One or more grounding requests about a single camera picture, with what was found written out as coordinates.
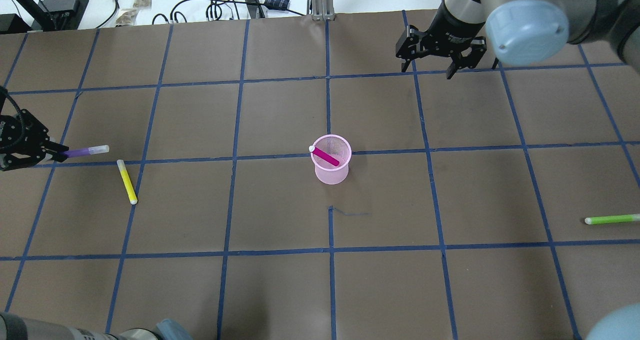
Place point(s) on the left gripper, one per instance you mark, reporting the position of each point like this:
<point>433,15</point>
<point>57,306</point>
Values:
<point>11,139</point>

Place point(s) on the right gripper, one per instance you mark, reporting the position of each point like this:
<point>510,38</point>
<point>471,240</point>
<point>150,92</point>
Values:
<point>446,32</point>

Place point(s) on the purple highlighter pen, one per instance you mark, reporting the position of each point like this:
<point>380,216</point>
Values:
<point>87,151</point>

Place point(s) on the pink highlighter pen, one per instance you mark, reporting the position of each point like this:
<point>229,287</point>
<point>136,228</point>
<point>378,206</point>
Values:
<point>324,156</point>

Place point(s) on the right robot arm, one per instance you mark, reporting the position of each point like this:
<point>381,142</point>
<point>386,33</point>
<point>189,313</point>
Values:
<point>521,33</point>

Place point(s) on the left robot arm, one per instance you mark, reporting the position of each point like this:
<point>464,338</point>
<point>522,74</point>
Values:
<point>15,327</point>

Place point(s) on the pink mesh cup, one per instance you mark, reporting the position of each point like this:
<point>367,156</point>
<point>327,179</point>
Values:
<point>331,155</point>

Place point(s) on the yellow highlighter pen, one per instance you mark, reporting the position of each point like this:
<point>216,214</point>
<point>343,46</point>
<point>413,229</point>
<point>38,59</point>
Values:
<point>129,187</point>

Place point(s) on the blue checkered pouch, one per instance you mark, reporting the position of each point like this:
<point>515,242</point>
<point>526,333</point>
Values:
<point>277,5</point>

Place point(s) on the green highlighter pen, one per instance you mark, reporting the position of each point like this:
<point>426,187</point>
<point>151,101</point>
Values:
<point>612,219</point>

